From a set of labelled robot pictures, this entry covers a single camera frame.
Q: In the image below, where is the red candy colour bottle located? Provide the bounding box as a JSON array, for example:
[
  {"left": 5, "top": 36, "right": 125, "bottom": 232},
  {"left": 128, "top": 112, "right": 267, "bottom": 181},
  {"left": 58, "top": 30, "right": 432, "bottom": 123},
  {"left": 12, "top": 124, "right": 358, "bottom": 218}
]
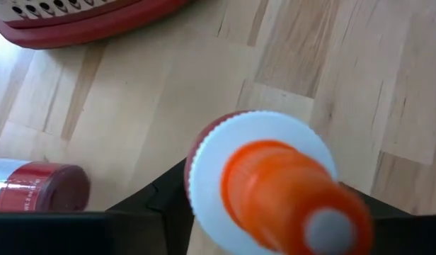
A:
[{"left": 0, "top": 157, "right": 91, "bottom": 213}]

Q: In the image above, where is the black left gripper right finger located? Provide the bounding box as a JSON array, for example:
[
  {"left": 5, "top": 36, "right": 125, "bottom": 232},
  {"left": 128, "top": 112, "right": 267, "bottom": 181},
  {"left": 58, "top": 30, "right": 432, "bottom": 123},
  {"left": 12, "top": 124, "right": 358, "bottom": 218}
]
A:
[{"left": 340, "top": 181, "right": 417, "bottom": 255}]

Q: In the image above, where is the metal box grater red trim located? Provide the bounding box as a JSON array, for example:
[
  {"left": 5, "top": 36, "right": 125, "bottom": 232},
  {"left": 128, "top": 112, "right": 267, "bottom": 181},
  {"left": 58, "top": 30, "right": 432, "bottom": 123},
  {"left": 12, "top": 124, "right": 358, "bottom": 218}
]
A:
[{"left": 0, "top": 0, "right": 194, "bottom": 50}]

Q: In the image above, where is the small orange colouring bottle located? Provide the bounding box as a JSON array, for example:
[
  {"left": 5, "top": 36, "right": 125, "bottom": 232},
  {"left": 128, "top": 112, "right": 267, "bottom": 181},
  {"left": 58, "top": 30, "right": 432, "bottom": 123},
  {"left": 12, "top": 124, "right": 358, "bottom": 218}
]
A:
[{"left": 184, "top": 110, "right": 374, "bottom": 255}]

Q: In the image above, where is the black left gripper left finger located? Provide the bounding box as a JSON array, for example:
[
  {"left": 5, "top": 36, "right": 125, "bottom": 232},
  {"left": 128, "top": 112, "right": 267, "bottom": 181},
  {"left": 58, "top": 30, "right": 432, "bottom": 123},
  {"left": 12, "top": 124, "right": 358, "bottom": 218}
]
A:
[{"left": 106, "top": 158, "right": 195, "bottom": 255}]

